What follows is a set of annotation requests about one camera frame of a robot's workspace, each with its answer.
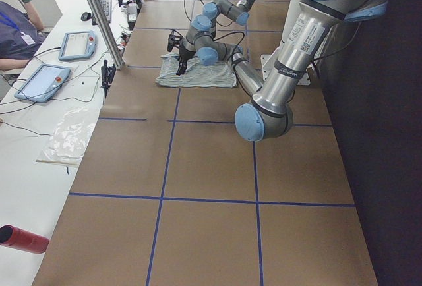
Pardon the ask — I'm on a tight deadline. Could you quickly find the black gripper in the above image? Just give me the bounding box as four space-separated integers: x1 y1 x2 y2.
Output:
167 30 196 76

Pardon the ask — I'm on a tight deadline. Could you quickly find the blue white striped polo shirt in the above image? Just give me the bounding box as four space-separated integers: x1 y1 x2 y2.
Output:
155 53 237 88

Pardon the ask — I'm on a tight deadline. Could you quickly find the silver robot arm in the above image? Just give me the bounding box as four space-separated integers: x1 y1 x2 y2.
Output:
202 0 256 37
167 0 388 142

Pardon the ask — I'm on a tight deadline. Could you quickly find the black gripper tool on desk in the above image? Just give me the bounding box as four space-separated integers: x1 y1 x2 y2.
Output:
101 60 116 103

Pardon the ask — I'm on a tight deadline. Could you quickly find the black keyboard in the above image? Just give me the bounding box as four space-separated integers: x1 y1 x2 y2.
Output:
99 0 113 23

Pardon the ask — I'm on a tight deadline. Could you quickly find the upper teach pendant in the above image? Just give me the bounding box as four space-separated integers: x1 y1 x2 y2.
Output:
59 30 96 61

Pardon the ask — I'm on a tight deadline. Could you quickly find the teach pendant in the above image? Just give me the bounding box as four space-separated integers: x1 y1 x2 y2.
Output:
59 30 96 61
14 64 71 103

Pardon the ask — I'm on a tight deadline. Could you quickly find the black computer mouse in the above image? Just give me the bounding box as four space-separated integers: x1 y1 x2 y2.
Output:
80 12 92 22

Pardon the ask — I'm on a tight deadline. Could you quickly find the clear plastic bag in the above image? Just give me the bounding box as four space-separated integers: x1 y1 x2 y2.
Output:
36 107 100 166

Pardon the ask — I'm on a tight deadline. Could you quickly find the lower teach pendant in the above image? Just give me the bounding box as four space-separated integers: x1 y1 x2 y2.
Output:
14 64 71 103

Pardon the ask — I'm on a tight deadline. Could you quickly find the seated person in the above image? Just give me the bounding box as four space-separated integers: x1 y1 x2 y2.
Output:
1 0 45 71

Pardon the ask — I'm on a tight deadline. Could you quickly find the red cylinder bottle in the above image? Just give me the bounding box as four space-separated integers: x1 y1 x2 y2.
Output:
1 225 49 254

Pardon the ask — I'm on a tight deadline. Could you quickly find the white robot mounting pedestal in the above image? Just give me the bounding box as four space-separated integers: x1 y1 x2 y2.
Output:
261 0 309 80

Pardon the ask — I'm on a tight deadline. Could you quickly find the aluminium frame post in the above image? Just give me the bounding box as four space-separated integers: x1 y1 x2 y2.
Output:
87 0 124 70

